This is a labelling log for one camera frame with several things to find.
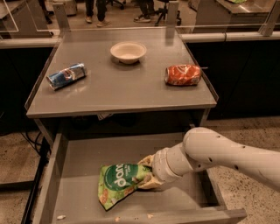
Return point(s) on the open grey top drawer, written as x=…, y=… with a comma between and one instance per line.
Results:
x=69, y=190

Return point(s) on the grey drawer cabinet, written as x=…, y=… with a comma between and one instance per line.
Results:
x=112, y=87

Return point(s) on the crushed blue soda can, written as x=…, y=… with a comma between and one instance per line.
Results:
x=67, y=76

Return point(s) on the white horizontal rail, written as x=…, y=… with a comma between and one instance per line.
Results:
x=188, y=38

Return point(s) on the black office chair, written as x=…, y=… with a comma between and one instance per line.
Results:
x=163, y=12

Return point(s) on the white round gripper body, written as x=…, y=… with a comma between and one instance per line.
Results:
x=159, y=166

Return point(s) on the seated person with sneakers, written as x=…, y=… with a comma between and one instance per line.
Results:
x=147, y=8

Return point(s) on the grey background desk right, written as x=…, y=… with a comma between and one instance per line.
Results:
x=224, y=16

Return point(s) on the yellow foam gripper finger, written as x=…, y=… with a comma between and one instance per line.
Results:
x=147, y=161
x=150, y=182

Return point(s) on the white paper bowl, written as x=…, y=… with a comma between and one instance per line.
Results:
x=128, y=52

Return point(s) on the grey background desk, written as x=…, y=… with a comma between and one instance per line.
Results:
x=224, y=16
x=22, y=19

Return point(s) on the crushed orange soda can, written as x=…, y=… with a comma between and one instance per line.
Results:
x=182, y=75

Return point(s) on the green rice chip bag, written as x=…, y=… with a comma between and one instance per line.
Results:
x=117, y=181

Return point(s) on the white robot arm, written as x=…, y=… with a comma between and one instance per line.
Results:
x=203, y=148

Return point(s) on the grey background desk left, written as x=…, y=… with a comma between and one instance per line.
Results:
x=22, y=19

